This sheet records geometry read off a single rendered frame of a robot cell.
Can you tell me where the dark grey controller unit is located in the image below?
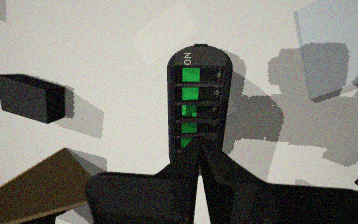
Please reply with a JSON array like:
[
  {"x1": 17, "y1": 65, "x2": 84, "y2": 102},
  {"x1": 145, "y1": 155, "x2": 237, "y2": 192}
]
[{"x1": 167, "y1": 44, "x2": 233, "y2": 162}]

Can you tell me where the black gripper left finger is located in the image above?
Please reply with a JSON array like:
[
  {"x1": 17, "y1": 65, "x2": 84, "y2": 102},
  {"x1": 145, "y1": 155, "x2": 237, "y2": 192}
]
[{"x1": 84, "y1": 136, "x2": 201, "y2": 224}]

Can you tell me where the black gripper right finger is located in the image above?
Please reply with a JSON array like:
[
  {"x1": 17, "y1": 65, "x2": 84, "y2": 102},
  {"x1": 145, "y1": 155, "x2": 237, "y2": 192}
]
[{"x1": 200, "y1": 136, "x2": 358, "y2": 224}]

